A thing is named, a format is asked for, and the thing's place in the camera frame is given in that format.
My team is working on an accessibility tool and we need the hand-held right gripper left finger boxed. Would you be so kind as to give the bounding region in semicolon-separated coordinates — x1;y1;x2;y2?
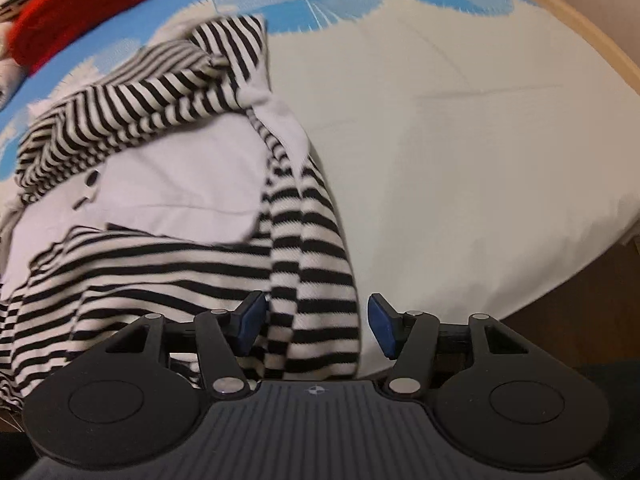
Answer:
106;290;268;397

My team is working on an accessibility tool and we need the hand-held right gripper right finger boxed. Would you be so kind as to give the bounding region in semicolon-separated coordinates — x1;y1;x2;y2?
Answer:
367;293;524;399

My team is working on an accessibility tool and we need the striped hoodie with white vest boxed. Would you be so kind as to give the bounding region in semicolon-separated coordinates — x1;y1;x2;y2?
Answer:
0;14;362;411

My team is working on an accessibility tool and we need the blue and white bed sheet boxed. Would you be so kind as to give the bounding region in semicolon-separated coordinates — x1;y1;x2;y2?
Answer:
0;0;640;377

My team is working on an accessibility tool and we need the red folded blanket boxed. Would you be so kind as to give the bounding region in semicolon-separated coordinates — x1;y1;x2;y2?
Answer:
7;0;173;77

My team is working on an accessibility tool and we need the wooden bed frame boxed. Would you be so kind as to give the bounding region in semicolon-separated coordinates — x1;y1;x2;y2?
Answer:
465;0;640;111

